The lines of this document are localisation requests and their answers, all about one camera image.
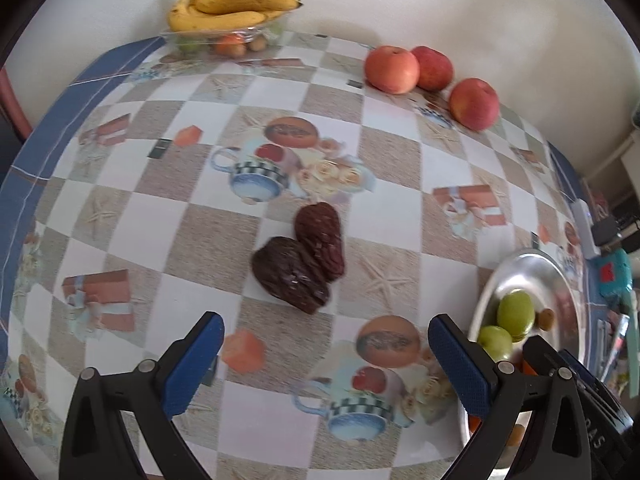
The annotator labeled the dark red dried date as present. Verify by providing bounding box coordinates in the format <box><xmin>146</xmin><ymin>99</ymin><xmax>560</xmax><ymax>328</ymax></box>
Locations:
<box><xmin>294</xmin><ymin>202</ymin><xmax>347</xmax><ymax>281</ymax></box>
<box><xmin>251</xmin><ymin>236</ymin><xmax>332</xmax><ymax>315</ymax></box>

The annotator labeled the green board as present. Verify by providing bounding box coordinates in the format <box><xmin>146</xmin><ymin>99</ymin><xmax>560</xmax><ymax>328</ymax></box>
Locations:
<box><xmin>622</xmin><ymin>292</ymin><xmax>640</xmax><ymax>356</ymax></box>

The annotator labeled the yellow banana bunch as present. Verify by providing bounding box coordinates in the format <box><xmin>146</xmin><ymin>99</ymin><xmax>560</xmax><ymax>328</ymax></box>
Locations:
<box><xmin>167</xmin><ymin>0</ymin><xmax>304</xmax><ymax>32</ymax></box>

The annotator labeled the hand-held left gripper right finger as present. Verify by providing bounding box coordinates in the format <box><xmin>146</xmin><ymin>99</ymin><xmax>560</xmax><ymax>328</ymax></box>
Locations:
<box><xmin>428</xmin><ymin>314</ymin><xmax>598</xmax><ymax>480</ymax></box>

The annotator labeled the clear plastic fruit tray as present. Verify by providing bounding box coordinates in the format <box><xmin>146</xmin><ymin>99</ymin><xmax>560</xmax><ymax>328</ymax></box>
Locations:
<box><xmin>162</xmin><ymin>12</ymin><xmax>291</xmax><ymax>57</ymax></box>

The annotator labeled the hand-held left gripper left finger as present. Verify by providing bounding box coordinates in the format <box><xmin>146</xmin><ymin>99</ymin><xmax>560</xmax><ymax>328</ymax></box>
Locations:
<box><xmin>59</xmin><ymin>311</ymin><xmax>226</xmax><ymax>480</ymax></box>

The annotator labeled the printed checkered tablecloth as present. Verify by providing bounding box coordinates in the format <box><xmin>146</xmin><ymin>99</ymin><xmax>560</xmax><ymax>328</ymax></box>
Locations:
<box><xmin>0</xmin><ymin>30</ymin><xmax>586</xmax><ymax>480</ymax></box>

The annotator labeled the stainless steel basin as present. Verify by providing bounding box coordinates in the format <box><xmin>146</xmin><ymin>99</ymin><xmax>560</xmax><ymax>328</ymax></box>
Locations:
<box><xmin>457</xmin><ymin>249</ymin><xmax>586</xmax><ymax>468</ymax></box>

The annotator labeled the pale pink apple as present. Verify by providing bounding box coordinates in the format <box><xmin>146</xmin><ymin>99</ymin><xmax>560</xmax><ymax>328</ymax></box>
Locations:
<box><xmin>364</xmin><ymin>45</ymin><xmax>420</xmax><ymax>95</ymax></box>

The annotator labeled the white power strip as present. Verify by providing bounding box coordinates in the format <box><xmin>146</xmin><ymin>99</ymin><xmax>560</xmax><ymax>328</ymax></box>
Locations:
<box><xmin>572</xmin><ymin>200</ymin><xmax>601</xmax><ymax>260</ymax></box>

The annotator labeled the teal box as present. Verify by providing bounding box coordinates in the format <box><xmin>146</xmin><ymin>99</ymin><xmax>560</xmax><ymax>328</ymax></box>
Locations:
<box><xmin>597</xmin><ymin>249</ymin><xmax>635</xmax><ymax>297</ymax></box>

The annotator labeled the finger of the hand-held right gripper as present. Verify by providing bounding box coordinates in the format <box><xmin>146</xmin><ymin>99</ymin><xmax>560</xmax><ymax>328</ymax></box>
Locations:
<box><xmin>522</xmin><ymin>335</ymin><xmax>563</xmax><ymax>375</ymax></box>
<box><xmin>559</xmin><ymin>349</ymin><xmax>601</xmax><ymax>396</ymax></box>

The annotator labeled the red chair back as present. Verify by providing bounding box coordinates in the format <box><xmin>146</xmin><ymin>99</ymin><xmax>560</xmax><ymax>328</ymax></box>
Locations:
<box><xmin>0</xmin><ymin>67</ymin><xmax>33</xmax><ymax>143</ymax></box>

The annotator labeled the black power adapter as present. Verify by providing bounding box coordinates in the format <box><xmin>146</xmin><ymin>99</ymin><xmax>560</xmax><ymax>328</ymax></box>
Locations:
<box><xmin>592</xmin><ymin>217</ymin><xmax>623</xmax><ymax>247</ymax></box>

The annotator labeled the red apple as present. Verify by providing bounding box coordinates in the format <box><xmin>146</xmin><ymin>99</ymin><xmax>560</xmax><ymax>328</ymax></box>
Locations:
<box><xmin>448</xmin><ymin>78</ymin><xmax>500</xmax><ymax>132</ymax></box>
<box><xmin>411</xmin><ymin>46</ymin><xmax>454</xmax><ymax>92</ymax></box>

